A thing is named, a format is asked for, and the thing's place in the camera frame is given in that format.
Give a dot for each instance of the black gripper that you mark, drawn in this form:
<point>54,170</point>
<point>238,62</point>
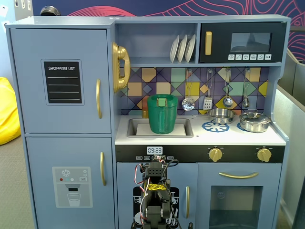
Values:
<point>157,166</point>

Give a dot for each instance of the white cabinet door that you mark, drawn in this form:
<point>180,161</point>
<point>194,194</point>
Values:
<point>28,71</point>

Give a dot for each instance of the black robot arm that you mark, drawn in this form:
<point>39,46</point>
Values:
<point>155,210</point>

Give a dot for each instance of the blue dishwasher door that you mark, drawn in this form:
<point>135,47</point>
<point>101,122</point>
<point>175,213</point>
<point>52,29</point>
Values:
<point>126,176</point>

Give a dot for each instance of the blue oven door with window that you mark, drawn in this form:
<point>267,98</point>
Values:
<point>205,190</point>

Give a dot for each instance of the blue fridge door with dispenser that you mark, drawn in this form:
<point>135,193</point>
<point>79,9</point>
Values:
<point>43,155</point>

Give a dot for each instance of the black microwave door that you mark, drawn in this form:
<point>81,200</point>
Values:
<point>219,31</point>

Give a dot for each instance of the grey locker cabinet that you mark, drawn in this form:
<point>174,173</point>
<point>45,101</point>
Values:
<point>22,9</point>

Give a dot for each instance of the yellow tape band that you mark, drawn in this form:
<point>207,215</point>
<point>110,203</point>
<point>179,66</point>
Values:
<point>156,187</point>

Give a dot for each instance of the digital clock display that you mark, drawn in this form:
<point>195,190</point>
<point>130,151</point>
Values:
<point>154,150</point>

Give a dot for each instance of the grey toy sink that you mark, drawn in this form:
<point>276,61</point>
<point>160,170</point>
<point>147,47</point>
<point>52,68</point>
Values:
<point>132,128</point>

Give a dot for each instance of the green plastic pot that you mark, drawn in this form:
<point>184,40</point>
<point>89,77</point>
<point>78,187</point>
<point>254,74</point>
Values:
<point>162,119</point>

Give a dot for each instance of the gold stove knob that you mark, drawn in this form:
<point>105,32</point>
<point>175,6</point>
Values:
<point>263,155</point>
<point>215,155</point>

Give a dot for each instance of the metal slotted spoon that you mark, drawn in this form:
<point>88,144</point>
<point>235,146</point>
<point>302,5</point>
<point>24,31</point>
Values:
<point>188,104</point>

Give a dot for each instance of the grey water dispenser sticker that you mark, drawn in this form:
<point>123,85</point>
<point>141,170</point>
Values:
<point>72,188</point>

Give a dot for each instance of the metal slotted spatula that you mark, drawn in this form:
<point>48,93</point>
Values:
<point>207,103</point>

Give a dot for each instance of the metal frying pan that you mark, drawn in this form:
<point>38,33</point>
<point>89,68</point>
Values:
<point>221,115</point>

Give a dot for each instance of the metal ladle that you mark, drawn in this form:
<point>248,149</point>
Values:
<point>227,102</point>

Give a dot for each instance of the metal pot with lid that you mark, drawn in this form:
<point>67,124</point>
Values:
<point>255,122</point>

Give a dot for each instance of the metal hanging spoon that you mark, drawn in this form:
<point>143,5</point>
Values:
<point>246,102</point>

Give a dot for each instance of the white toy plate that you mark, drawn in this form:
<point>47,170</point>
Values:
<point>182,48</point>
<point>190,47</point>
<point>174,48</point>

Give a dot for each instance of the gold toy telephone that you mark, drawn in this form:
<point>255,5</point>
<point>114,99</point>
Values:
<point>119,51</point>

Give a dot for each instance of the black shopping list chalkboard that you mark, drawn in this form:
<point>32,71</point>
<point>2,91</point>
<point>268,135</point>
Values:
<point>63,82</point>

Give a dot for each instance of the yellow bean bag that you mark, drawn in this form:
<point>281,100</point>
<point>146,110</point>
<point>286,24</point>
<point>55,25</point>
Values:
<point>8,112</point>

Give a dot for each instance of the small wrist camera board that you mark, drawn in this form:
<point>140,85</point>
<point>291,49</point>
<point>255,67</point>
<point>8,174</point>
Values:
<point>159,157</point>

